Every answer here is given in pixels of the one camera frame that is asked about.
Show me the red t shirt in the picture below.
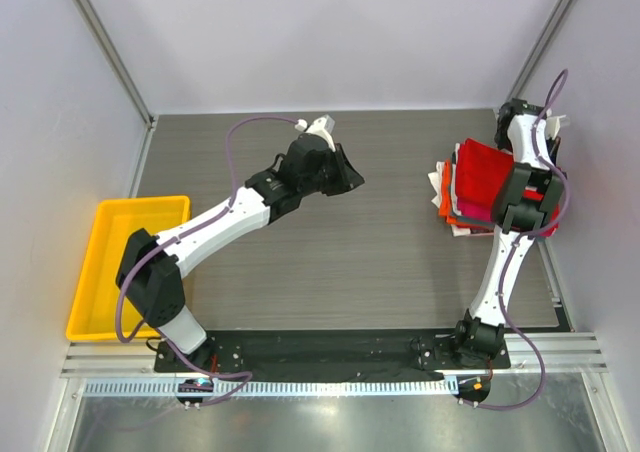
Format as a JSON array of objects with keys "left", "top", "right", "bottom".
[{"left": 452, "top": 138, "right": 561, "bottom": 236}]

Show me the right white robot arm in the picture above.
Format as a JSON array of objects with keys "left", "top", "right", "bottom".
[{"left": 450, "top": 98, "right": 569, "bottom": 368}]

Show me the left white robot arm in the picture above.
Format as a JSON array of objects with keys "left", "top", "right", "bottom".
[{"left": 115, "top": 134, "right": 365, "bottom": 372}]

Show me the folded white t shirt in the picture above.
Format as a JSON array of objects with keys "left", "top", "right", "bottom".
[{"left": 428, "top": 143, "right": 461, "bottom": 214}]

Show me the folded pink t shirt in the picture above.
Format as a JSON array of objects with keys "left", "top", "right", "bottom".
[{"left": 457, "top": 198, "right": 494, "bottom": 223}]

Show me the folded orange t shirt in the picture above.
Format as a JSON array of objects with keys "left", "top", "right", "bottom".
[{"left": 438, "top": 160, "right": 456, "bottom": 226}]

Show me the folded grey-blue t shirt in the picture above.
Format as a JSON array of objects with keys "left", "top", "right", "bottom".
[{"left": 450, "top": 209, "right": 494, "bottom": 230}]

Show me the yellow plastic bin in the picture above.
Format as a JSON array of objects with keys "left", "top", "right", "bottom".
[{"left": 66, "top": 195, "right": 191, "bottom": 342}]

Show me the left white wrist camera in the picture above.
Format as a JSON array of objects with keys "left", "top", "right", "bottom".
[{"left": 294, "top": 114, "right": 336, "bottom": 152}]

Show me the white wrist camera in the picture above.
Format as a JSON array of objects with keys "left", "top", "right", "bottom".
[
  {"left": 294, "top": 114, "right": 336, "bottom": 152},
  {"left": 545, "top": 115, "right": 570, "bottom": 142}
]

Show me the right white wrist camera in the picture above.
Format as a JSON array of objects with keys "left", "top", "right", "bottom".
[{"left": 545, "top": 115, "right": 570, "bottom": 142}]

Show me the right aluminium frame post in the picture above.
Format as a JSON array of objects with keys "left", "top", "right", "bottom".
[{"left": 505, "top": 0, "right": 578, "bottom": 101}]

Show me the aluminium frame post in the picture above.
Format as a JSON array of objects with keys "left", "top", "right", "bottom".
[
  {"left": 505, "top": 0, "right": 578, "bottom": 101},
  {"left": 72, "top": 0, "right": 154, "bottom": 129}
]

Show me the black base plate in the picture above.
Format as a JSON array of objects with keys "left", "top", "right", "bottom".
[{"left": 154, "top": 327, "right": 511, "bottom": 376}]

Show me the slotted white cable duct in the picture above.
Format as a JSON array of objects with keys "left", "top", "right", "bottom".
[{"left": 83, "top": 376, "right": 459, "bottom": 399}]

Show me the left aluminium frame post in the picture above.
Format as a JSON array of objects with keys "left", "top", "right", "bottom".
[{"left": 72, "top": 0, "right": 154, "bottom": 129}]

